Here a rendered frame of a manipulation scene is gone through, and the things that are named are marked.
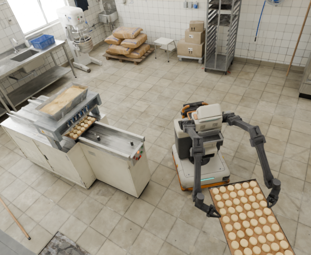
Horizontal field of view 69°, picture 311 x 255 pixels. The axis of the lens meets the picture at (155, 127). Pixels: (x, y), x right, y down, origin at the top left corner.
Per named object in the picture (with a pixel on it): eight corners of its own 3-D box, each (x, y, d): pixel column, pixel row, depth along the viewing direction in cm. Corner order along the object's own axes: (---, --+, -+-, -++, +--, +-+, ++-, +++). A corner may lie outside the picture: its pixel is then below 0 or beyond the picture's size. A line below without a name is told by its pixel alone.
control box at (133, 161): (131, 165, 246) (128, 157, 236) (142, 150, 260) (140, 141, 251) (133, 166, 244) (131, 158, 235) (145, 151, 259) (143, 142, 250)
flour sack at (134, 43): (135, 50, 540) (134, 43, 528) (120, 48, 556) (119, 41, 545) (149, 38, 585) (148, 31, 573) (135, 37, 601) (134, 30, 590)
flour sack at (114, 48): (107, 52, 582) (105, 46, 571) (116, 46, 608) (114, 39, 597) (130, 55, 554) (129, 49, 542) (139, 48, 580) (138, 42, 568)
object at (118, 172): (97, 182, 319) (75, 138, 259) (112, 164, 340) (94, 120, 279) (139, 202, 290) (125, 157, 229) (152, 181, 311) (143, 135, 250)
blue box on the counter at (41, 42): (42, 49, 474) (39, 42, 465) (33, 47, 486) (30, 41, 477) (56, 41, 498) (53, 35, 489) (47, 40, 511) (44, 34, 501)
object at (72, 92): (38, 114, 241) (36, 109, 237) (73, 87, 274) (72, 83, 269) (55, 120, 230) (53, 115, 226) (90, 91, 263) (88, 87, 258)
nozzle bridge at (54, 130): (46, 144, 264) (32, 123, 241) (87, 109, 308) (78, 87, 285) (66, 153, 250) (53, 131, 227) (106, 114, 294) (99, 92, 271)
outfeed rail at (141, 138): (29, 103, 334) (27, 99, 329) (30, 102, 335) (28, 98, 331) (144, 142, 250) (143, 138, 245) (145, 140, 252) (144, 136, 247)
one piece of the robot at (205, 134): (193, 142, 244) (193, 128, 230) (218, 138, 245) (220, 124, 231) (197, 154, 233) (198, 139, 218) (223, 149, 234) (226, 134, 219)
